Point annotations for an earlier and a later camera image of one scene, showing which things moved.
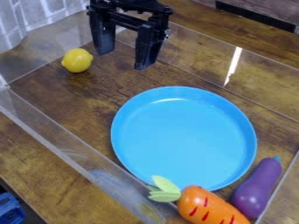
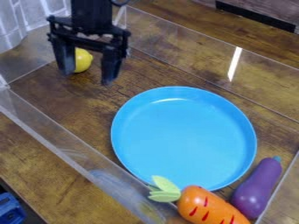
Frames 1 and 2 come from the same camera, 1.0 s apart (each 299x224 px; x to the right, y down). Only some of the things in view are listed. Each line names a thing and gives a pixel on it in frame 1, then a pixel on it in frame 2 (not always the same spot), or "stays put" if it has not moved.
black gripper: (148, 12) to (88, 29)
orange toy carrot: (200, 205) stays put
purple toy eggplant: (252, 195) stays put
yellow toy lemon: (77, 60) stays put
